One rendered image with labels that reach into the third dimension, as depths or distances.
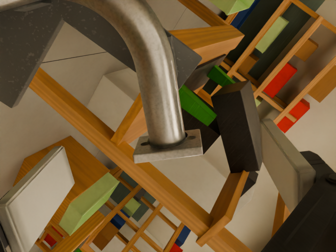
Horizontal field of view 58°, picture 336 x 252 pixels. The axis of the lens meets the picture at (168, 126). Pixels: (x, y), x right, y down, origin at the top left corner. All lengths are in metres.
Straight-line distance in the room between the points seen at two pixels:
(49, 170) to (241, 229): 7.52
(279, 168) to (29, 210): 0.13
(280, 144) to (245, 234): 7.58
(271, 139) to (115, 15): 0.13
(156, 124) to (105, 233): 5.36
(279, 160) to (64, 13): 0.21
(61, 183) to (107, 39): 0.13
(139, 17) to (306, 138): 6.28
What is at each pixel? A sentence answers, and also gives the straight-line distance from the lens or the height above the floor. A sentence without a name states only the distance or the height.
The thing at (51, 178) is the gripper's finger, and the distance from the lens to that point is 0.20.
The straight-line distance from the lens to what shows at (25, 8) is 0.28.
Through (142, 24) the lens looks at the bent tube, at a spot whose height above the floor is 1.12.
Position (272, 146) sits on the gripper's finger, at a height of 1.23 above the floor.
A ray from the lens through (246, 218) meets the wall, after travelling 7.48.
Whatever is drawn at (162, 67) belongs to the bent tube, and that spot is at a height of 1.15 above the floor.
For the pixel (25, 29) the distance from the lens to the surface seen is 0.30.
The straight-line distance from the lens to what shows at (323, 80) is 5.63.
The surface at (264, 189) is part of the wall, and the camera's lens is 7.00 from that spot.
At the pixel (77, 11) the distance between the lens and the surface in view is 0.28.
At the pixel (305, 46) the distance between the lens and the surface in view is 5.55.
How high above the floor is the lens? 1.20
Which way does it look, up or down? 7 degrees down
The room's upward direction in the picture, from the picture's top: 130 degrees clockwise
